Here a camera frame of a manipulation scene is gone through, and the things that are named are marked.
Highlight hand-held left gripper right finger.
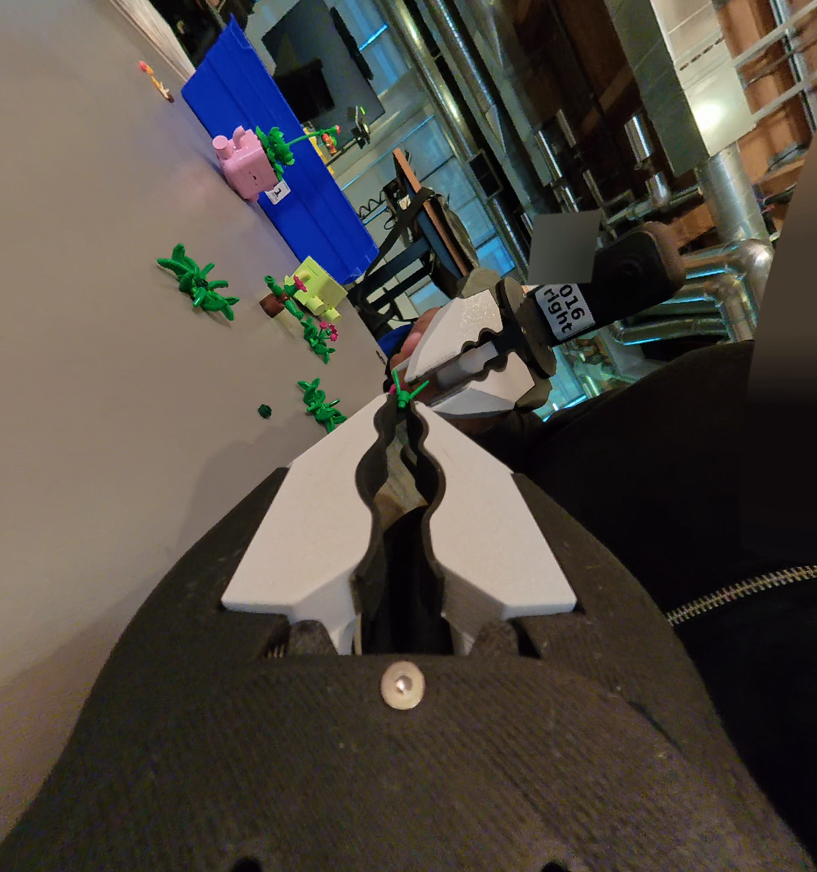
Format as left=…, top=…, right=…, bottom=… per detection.
left=407, top=401, right=578, bottom=656

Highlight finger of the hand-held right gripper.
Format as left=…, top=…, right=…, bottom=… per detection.
left=402, top=291, right=506, bottom=384
left=428, top=353, right=520, bottom=418

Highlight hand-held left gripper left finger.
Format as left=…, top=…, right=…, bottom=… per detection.
left=221, top=394, right=404, bottom=656

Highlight green toy stem piece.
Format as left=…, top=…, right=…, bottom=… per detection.
left=389, top=367, right=430, bottom=410

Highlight person's right forearm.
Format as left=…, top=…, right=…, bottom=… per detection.
left=480, top=402, right=750, bottom=546

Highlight person's right hand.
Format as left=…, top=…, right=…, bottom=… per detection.
left=384, top=309, right=445, bottom=377

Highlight blue jacket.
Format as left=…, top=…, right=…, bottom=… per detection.
left=374, top=323, right=417, bottom=359

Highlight black standing desk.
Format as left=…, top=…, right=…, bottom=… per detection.
left=353, top=146, right=482, bottom=322

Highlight green toy plant pink flowers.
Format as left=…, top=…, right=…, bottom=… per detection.
left=299, top=316, right=342, bottom=364

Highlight lime toy flower pot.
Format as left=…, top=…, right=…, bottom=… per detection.
left=284, top=255, right=350, bottom=322

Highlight green toy leaf cluster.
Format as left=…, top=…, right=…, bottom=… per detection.
left=155, top=243, right=241, bottom=323
left=295, top=377, right=349, bottom=434

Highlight pink toy flower brown base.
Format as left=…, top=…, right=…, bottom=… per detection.
left=258, top=272, right=308, bottom=320

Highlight large blue plastic bin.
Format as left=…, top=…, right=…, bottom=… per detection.
left=179, top=13, right=381, bottom=284

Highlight pink toy flower pot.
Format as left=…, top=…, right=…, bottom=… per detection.
left=210, top=122, right=342, bottom=204

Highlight black monitor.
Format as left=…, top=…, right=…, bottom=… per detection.
left=261, top=0, right=389, bottom=124

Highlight small yellow toy piece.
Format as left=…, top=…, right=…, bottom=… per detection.
left=137, top=59, right=176, bottom=104

